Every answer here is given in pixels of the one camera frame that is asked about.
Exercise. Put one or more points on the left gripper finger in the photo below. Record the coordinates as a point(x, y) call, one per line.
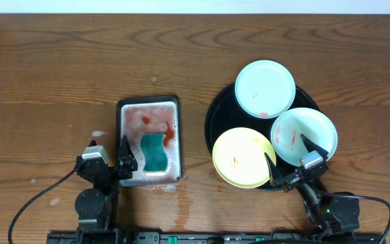
point(124, 152)
point(92, 143)

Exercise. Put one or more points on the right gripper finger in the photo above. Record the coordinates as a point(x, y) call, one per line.
point(312, 146)
point(274, 174)

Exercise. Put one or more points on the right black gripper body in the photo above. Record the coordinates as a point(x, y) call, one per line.
point(292, 181)

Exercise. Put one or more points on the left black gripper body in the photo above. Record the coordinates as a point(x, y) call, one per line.
point(126, 176)

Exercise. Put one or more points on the light green plate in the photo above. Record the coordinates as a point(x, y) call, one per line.
point(265, 89)
point(287, 130)

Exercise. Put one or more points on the green yellow sponge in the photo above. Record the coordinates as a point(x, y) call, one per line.
point(152, 148)

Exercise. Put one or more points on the yellow plate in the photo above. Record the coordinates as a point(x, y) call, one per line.
point(239, 156)

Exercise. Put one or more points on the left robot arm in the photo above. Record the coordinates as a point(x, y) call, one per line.
point(97, 206)

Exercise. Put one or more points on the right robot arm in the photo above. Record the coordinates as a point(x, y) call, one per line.
point(334, 214)

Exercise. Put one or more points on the black rectangular soapy tray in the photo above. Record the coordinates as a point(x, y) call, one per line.
point(136, 117)

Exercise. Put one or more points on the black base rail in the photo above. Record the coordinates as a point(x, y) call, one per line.
point(174, 238)

